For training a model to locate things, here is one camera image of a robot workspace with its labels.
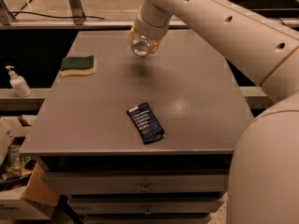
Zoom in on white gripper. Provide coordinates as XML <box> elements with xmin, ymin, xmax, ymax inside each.
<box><xmin>127</xmin><ymin>0</ymin><xmax>172</xmax><ymax>54</ymax></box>

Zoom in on green soda can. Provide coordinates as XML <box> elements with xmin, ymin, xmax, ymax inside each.
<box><xmin>131</xmin><ymin>37</ymin><xmax>152</xmax><ymax>58</ymax></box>

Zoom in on green and yellow sponge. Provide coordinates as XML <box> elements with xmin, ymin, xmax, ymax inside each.
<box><xmin>60</xmin><ymin>55</ymin><xmax>96</xmax><ymax>77</ymax></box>

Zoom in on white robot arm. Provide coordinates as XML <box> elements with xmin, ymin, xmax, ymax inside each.
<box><xmin>129</xmin><ymin>0</ymin><xmax>299</xmax><ymax>224</ymax></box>

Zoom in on green can in box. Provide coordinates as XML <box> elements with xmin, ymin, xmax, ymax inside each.
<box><xmin>7</xmin><ymin>145</ymin><xmax>21</xmax><ymax>170</ymax></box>

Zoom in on dark blue snack bar wrapper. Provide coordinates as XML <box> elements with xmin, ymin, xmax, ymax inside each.
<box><xmin>126</xmin><ymin>103</ymin><xmax>164</xmax><ymax>145</ymax></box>

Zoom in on grey drawer cabinet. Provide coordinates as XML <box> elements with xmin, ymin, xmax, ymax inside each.
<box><xmin>21</xmin><ymin>30</ymin><xmax>252</xmax><ymax>224</ymax></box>

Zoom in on white pump soap bottle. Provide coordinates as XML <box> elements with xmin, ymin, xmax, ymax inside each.
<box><xmin>6</xmin><ymin>65</ymin><xmax>32</xmax><ymax>98</ymax></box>

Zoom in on top grey drawer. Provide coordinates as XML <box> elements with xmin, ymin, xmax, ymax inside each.
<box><xmin>42</xmin><ymin>172</ymin><xmax>228</xmax><ymax>195</ymax></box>

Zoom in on grey drawer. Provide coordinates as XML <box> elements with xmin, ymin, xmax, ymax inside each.
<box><xmin>42</xmin><ymin>172</ymin><xmax>228</xmax><ymax>195</ymax></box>
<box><xmin>68</xmin><ymin>197</ymin><xmax>223</xmax><ymax>215</ymax></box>

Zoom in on middle grey drawer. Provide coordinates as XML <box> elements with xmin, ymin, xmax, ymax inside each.
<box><xmin>68</xmin><ymin>197</ymin><xmax>223</xmax><ymax>215</ymax></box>

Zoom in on cardboard box with items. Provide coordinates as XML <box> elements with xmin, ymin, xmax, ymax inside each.
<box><xmin>0</xmin><ymin>115</ymin><xmax>59</xmax><ymax>220</ymax></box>

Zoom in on metal window frame rail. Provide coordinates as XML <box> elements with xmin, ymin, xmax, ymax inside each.
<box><xmin>0</xmin><ymin>0</ymin><xmax>299</xmax><ymax>30</ymax></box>

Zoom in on black cable on ledge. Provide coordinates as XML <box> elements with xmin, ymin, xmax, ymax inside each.
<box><xmin>8</xmin><ymin>10</ymin><xmax>107</xmax><ymax>21</ymax></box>

